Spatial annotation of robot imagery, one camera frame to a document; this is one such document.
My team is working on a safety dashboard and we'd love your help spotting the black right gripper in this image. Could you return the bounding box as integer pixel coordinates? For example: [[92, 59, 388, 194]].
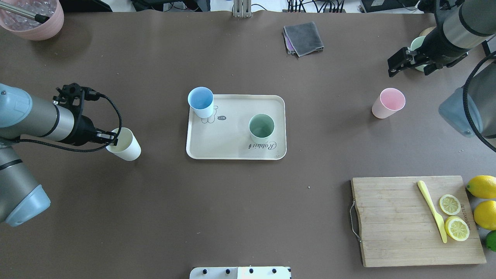
[[387, 26, 468, 77]]

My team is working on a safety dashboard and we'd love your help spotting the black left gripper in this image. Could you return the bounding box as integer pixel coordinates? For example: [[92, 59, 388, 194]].
[[53, 83, 118, 146]]

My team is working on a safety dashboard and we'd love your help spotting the cream white plastic cup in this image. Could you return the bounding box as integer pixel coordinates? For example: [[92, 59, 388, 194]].
[[106, 127, 141, 161]]

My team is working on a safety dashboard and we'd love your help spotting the pink plastic cup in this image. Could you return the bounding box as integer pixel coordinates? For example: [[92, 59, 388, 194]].
[[371, 88, 406, 119]]

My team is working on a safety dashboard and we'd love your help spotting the light blue plastic cup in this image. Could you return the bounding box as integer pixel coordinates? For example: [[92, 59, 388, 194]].
[[188, 87, 213, 119]]

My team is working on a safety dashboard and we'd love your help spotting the green plastic cup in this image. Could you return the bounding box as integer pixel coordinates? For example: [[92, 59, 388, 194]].
[[248, 114, 275, 144]]

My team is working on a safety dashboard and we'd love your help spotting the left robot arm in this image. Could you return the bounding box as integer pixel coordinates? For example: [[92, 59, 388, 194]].
[[0, 83, 120, 227]]

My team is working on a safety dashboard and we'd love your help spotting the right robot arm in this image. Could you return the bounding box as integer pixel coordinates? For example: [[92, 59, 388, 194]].
[[388, 0, 496, 151]]

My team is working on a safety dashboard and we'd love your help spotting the beige rabbit serving tray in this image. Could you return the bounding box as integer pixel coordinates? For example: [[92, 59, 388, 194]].
[[186, 94, 287, 160]]

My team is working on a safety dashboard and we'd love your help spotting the green plastic bowl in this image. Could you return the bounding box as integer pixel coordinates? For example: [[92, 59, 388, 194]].
[[409, 36, 437, 72]]

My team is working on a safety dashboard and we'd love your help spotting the wooden stand with round base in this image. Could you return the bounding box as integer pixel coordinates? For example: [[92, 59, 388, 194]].
[[419, 26, 436, 37]]

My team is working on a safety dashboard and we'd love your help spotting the grey folded cloth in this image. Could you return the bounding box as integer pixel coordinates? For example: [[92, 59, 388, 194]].
[[283, 21, 324, 58]]

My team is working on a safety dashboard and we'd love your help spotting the yellow plastic knife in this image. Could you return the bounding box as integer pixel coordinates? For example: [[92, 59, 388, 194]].
[[417, 180, 448, 244]]

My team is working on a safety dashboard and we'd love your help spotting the whole lemon near board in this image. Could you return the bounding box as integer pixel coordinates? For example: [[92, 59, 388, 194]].
[[466, 175, 496, 199]]

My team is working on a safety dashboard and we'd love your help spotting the purple cloth under grey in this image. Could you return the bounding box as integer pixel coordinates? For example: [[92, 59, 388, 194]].
[[283, 33, 296, 55]]

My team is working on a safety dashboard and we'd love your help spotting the pink bowl with ice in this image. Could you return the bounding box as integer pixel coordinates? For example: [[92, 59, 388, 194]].
[[1, 0, 64, 41]]

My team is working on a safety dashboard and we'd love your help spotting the upper lemon slice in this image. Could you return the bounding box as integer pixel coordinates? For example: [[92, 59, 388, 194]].
[[439, 194, 461, 216]]

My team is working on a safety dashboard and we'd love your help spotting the lemon slice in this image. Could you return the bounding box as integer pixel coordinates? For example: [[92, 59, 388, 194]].
[[439, 194, 461, 216], [444, 216, 470, 241]]

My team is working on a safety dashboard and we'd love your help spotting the lower lemon slice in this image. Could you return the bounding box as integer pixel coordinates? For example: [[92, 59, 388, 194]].
[[444, 216, 470, 241]]

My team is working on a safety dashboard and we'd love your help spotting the bamboo cutting board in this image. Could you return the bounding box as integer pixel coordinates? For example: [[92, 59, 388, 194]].
[[351, 176, 486, 267]]

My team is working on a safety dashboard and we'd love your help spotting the green lime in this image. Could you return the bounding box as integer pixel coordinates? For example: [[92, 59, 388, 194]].
[[485, 230, 496, 252]]

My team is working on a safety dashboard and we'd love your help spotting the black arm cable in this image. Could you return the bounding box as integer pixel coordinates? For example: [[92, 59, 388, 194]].
[[12, 93, 123, 152]]

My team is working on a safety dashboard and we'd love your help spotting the black picture frame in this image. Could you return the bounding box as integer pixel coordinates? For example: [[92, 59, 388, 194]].
[[481, 37, 496, 56]]

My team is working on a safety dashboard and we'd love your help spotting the metal scoop handle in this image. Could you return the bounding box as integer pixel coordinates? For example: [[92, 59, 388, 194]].
[[0, 1, 50, 24]]

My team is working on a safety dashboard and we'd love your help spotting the aluminium frame post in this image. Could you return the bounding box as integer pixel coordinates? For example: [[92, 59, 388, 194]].
[[232, 0, 252, 18]]

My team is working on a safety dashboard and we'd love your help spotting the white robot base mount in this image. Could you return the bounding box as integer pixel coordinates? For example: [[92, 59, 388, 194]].
[[189, 265, 292, 279]]

